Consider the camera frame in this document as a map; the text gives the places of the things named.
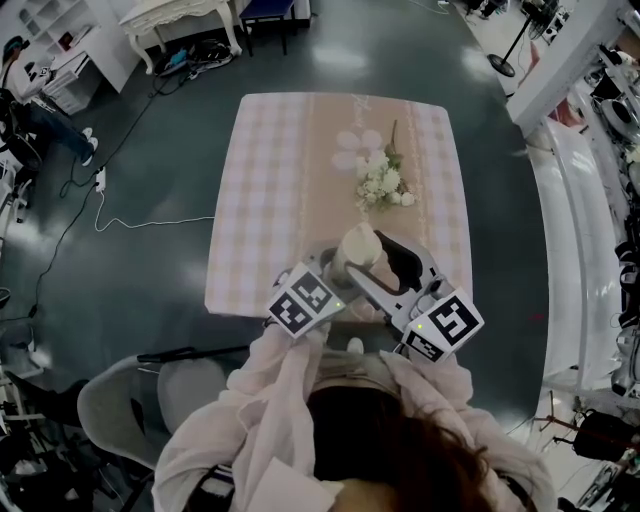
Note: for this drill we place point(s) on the cream ceramic vase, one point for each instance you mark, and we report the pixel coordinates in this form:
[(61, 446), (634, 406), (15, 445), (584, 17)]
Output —
[(359, 245)]

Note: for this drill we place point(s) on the blue chair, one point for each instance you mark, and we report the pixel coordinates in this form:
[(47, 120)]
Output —
[(265, 12)]

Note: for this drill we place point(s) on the white bookshelf desk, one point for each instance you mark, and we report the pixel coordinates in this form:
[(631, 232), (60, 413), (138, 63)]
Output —
[(100, 65)]

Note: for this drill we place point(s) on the white shelf rack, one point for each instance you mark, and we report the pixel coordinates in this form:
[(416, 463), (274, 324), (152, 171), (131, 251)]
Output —
[(565, 250)]

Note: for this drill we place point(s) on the pink checked tablecloth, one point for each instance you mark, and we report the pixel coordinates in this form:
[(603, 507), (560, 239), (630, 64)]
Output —
[(270, 200)]

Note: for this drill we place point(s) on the person's left forearm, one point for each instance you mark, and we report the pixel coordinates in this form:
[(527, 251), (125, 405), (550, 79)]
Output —
[(285, 370)]

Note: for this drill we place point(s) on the person's white shoe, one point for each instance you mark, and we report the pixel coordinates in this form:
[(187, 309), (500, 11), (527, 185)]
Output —
[(355, 346)]

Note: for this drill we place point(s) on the grey shell chair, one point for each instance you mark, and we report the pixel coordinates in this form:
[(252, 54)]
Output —
[(115, 415)]

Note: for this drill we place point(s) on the person's right forearm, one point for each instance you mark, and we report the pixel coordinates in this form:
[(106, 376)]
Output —
[(430, 380)]

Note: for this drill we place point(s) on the white flower bouquet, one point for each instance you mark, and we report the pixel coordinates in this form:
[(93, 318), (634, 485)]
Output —
[(382, 180)]

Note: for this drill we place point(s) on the black backpack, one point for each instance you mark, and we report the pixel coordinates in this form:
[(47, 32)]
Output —
[(605, 437)]

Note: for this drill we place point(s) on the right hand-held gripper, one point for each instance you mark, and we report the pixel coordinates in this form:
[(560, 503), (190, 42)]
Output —
[(445, 325)]

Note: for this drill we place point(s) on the row of black white devices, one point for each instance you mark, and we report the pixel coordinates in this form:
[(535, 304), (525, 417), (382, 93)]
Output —
[(617, 112)]

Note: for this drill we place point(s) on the black standing fan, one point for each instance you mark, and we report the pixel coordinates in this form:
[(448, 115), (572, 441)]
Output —
[(501, 65)]

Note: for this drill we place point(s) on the black office chair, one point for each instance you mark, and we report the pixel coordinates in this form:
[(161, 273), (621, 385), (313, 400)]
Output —
[(55, 400)]

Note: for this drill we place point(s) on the white dressing table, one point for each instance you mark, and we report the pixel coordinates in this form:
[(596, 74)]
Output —
[(175, 12)]

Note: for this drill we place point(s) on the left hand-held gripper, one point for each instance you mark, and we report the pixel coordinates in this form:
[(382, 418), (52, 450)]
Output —
[(300, 305)]

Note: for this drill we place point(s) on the person's torso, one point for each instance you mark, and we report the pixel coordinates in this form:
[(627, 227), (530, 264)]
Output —
[(225, 450)]

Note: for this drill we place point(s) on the white power strip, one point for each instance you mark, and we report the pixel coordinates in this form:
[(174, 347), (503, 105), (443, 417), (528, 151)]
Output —
[(101, 180)]

